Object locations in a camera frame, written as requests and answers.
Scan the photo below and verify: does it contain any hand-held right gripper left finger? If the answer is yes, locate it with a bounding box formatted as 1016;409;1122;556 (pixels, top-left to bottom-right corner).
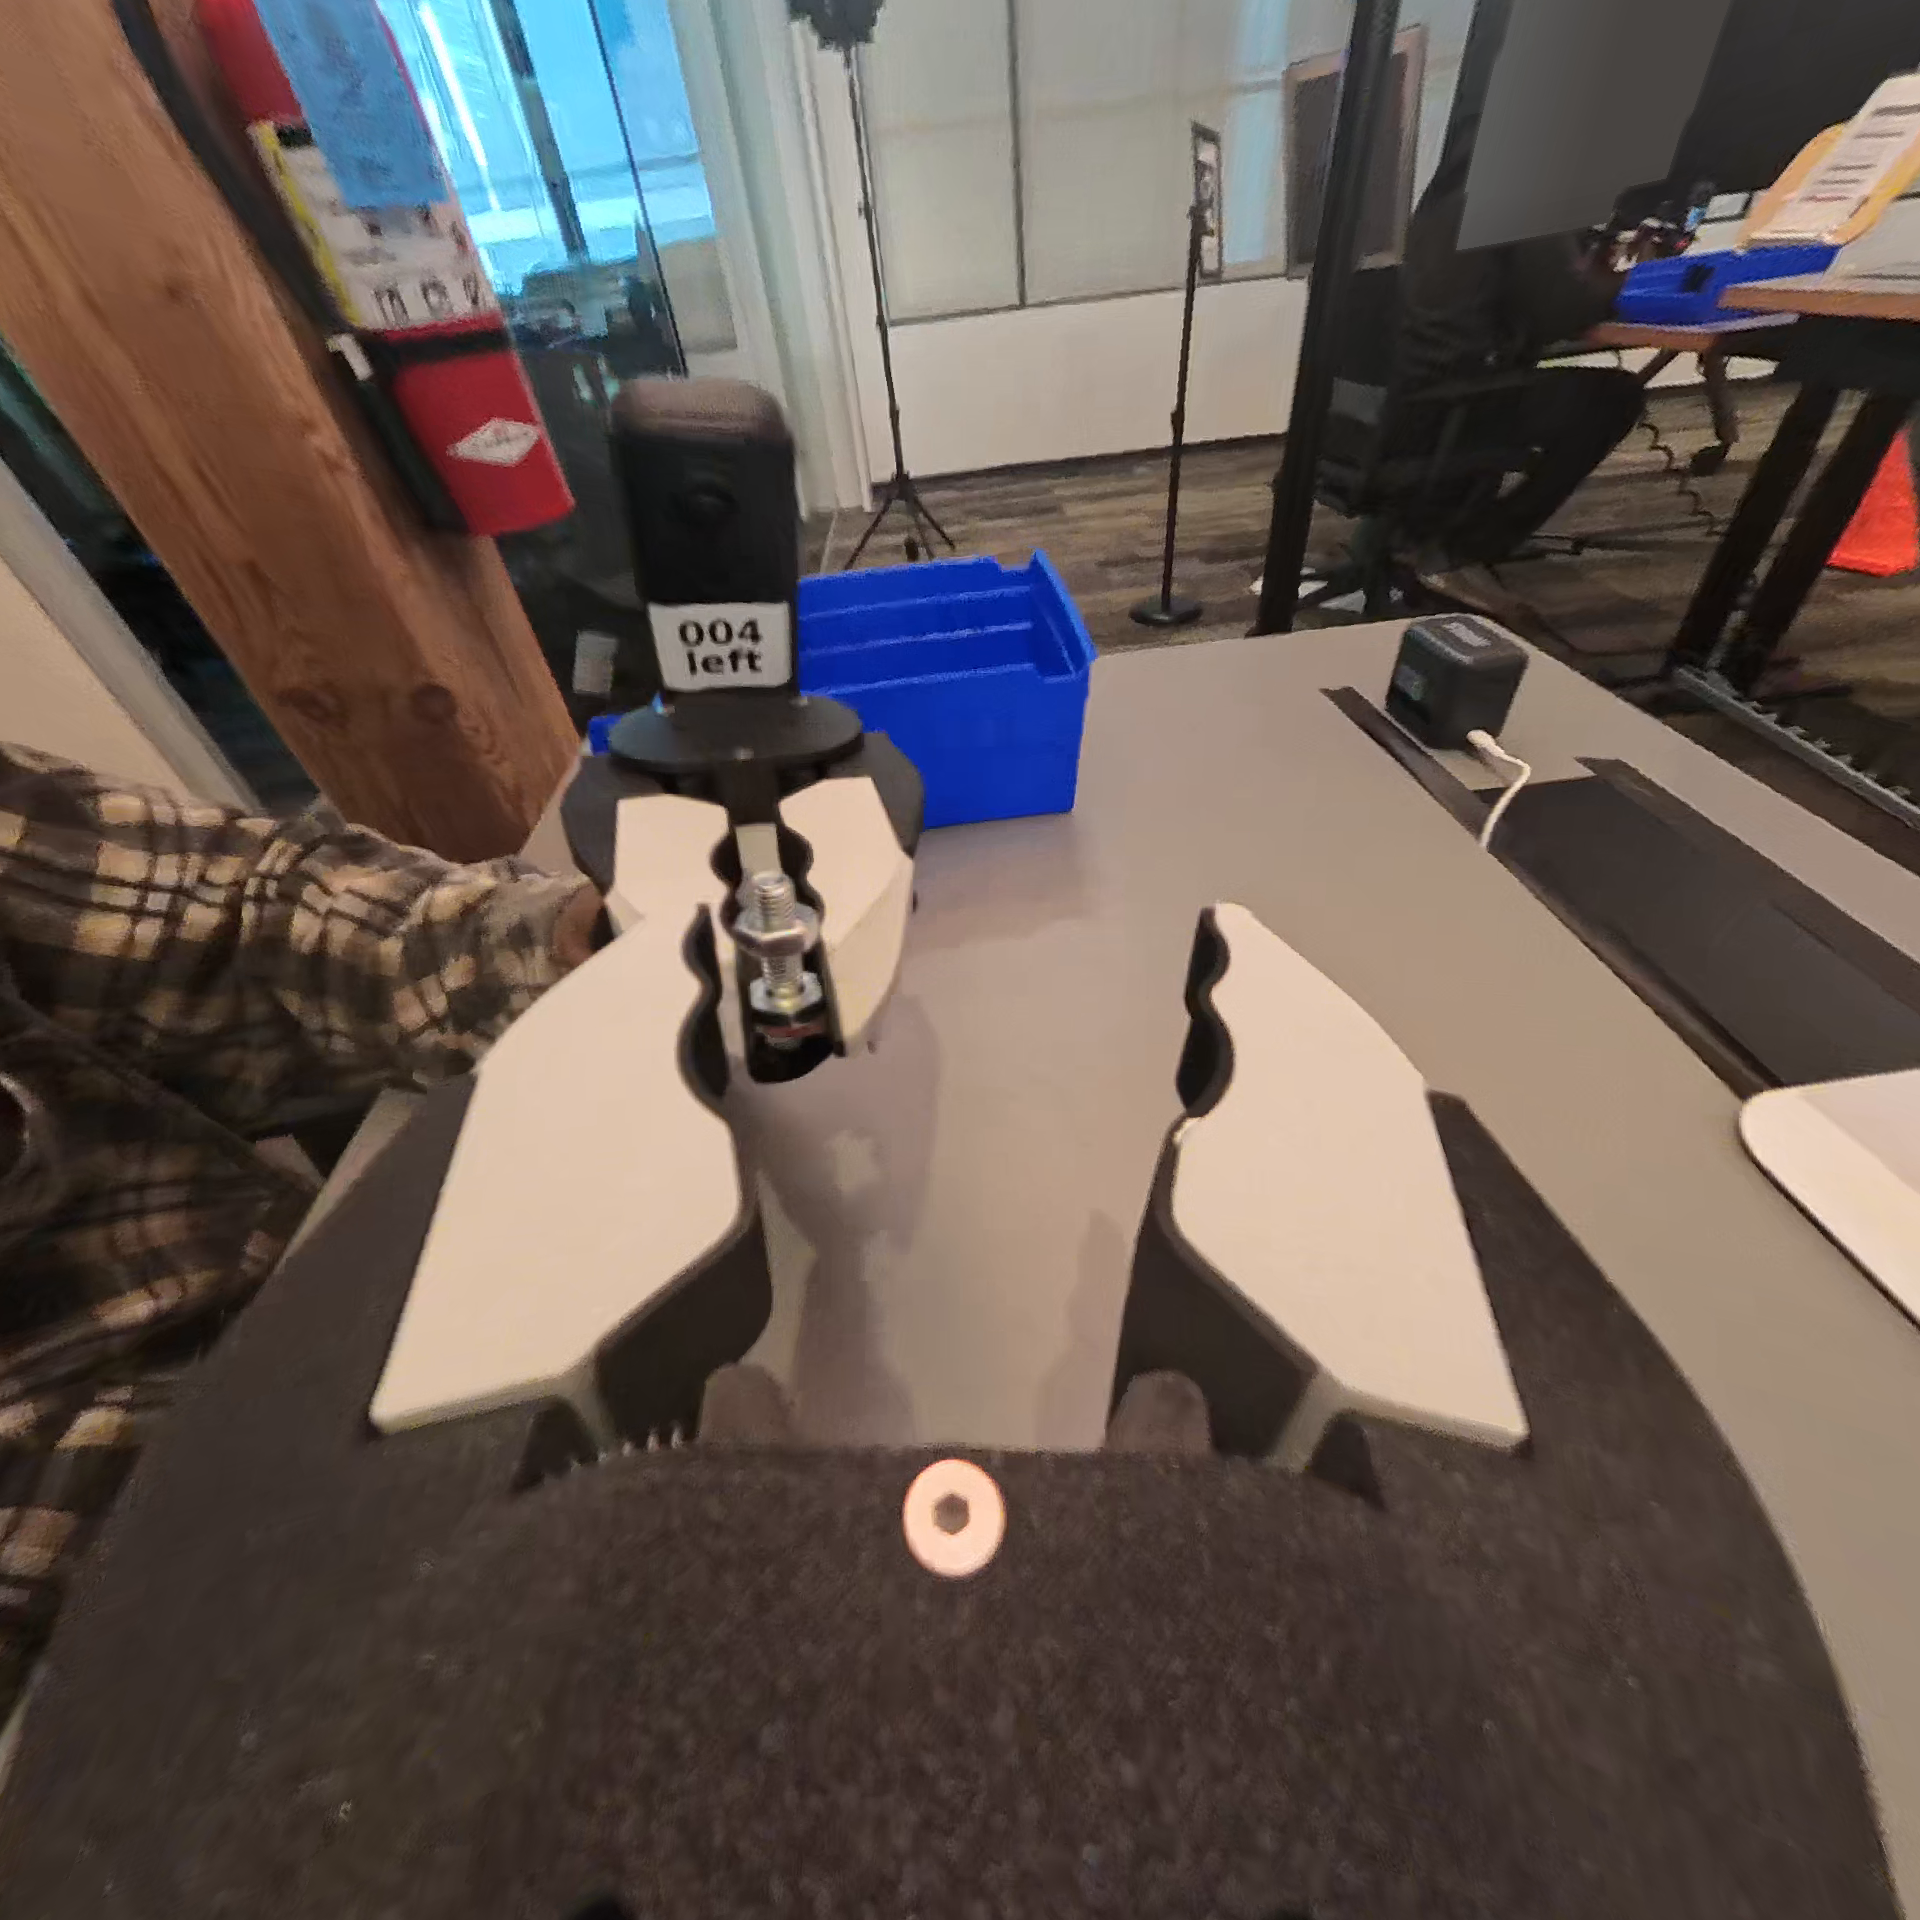
367;902;777;1452

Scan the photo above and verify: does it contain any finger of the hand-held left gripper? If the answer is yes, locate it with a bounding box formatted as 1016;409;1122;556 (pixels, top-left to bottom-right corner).
777;777;920;1054
604;793;739;943

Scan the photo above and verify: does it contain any wooden desk with black legs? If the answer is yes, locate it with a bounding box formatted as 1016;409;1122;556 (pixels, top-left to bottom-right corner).
1586;275;1920;708

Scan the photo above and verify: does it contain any white cable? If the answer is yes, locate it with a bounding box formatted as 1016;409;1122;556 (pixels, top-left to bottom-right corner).
1467;729;1535;852

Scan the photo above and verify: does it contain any black office chair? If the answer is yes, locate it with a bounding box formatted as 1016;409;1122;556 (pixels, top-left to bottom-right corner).
1273;371;1523;605

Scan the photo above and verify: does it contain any black frame pole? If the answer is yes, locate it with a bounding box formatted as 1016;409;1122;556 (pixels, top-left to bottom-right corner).
1252;0;1429;641

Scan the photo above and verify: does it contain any person's left forearm plaid sleeve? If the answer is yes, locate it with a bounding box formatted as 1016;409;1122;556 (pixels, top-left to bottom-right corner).
0;739;610;1146

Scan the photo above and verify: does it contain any red fire extinguisher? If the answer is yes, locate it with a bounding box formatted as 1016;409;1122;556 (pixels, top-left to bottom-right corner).
195;0;582;538

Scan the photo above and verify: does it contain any blue tray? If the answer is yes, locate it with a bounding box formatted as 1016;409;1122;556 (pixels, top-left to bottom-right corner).
1618;240;1844;328

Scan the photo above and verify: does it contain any blue paper tag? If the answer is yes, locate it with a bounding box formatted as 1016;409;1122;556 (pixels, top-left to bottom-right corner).
255;0;454;214

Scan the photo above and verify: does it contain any orange cone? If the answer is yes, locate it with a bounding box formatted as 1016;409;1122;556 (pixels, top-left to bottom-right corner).
1827;425;1920;582

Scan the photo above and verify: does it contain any black tripod stand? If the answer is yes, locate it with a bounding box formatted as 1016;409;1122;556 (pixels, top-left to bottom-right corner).
790;0;964;570

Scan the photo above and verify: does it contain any black round-base stand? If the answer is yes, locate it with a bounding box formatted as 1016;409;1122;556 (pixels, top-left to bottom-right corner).
1127;122;1226;631

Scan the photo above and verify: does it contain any framed wall picture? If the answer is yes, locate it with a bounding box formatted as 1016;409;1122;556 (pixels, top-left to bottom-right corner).
1280;25;1427;279

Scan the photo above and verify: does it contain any wooden pillar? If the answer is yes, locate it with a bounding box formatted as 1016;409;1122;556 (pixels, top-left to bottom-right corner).
0;0;592;868

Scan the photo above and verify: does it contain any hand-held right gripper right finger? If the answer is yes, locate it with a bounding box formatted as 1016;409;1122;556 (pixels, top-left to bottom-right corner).
1107;902;1535;1472

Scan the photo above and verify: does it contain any person's plaid shirt torso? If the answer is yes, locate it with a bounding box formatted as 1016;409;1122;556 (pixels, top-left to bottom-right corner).
0;989;330;1704

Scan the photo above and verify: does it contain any paper document stand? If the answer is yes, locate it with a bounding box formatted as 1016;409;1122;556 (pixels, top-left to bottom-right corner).
1737;69;1920;252

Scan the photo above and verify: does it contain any black charger box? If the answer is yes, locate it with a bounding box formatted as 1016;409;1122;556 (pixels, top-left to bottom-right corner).
1381;614;1530;749

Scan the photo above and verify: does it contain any silver bolt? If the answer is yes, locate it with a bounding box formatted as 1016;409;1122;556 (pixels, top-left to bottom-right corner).
741;875;822;1051

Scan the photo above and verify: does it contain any white instruction tag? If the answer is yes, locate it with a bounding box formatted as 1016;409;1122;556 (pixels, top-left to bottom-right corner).
246;122;505;335

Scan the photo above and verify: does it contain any blue plastic bin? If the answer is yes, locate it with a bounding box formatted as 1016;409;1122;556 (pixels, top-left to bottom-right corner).
589;549;1102;828

